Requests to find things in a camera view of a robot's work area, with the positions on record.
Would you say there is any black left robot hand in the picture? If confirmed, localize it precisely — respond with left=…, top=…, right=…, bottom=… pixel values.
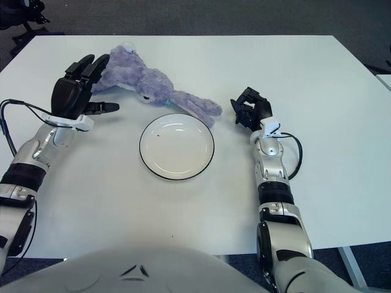
left=50, top=54, right=120, bottom=120

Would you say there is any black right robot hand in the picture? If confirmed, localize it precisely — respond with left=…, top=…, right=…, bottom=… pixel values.
left=230, top=87, right=273, bottom=132

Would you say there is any purple plush bunny doll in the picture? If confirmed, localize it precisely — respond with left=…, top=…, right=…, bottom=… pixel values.
left=91, top=42, right=223, bottom=128

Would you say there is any white plate black rim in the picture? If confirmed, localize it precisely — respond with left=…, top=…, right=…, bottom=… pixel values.
left=139, top=113, right=215, bottom=181

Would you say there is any black office chair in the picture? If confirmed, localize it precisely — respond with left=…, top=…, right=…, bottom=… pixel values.
left=0, top=0, right=67, bottom=52

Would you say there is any white neighbouring table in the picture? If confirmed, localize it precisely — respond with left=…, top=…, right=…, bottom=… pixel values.
left=375, top=73, right=391, bottom=92

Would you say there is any white table leg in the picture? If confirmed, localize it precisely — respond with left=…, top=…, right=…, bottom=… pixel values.
left=337, top=245, right=367, bottom=288

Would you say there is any grey robot torso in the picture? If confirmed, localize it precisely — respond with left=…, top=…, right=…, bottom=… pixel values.
left=0, top=242, right=276, bottom=293

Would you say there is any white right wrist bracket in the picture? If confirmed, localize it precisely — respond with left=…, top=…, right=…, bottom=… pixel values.
left=261, top=121, right=282, bottom=139

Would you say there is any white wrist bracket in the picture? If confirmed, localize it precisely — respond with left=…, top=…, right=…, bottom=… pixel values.
left=45, top=114, right=94, bottom=132
left=261, top=121, right=282, bottom=139

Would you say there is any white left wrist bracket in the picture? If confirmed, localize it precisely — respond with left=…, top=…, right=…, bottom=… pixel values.
left=45, top=114, right=94, bottom=132

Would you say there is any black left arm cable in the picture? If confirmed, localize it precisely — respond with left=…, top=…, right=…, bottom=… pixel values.
left=0, top=99, right=56, bottom=272

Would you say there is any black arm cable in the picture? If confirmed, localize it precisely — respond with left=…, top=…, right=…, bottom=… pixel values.
left=279, top=131, right=304, bottom=180
left=0, top=99, right=56, bottom=272

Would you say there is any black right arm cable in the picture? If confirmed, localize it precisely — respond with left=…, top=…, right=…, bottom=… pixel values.
left=279, top=131, right=304, bottom=180

